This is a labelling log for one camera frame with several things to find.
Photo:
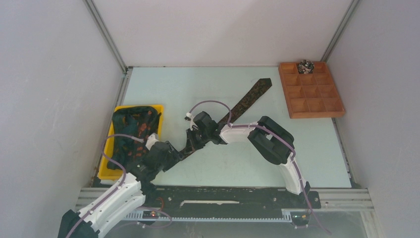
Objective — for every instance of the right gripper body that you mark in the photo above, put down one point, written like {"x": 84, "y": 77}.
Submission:
{"x": 198, "y": 137}

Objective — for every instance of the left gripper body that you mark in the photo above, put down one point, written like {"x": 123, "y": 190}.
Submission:
{"x": 172, "y": 158}

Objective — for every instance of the dark key-patterned tie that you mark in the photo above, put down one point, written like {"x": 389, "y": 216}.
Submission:
{"x": 257, "y": 90}

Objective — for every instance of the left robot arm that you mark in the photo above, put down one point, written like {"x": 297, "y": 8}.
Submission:
{"x": 131, "y": 191}

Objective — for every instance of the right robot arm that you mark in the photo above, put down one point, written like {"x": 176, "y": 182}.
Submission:
{"x": 271, "y": 140}

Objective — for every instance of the dark green ties pile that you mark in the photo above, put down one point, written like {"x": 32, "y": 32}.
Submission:
{"x": 131, "y": 131}

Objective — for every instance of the wooden compartment tray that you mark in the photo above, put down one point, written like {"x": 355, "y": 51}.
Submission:
{"x": 310, "y": 96}

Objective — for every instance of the rolled patterned tie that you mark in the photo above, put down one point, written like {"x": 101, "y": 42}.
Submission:
{"x": 305, "y": 67}

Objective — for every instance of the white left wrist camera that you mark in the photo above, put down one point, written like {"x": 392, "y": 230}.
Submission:
{"x": 151, "y": 140}

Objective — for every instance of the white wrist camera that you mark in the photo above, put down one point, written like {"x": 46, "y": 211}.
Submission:
{"x": 151, "y": 140}
{"x": 190, "y": 118}

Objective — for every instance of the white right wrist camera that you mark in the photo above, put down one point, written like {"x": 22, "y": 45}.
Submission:
{"x": 190, "y": 118}

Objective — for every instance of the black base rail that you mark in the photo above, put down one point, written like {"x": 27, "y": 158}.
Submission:
{"x": 209, "y": 203}

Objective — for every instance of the aluminium frame rail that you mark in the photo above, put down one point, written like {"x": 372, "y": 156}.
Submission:
{"x": 331, "y": 200}

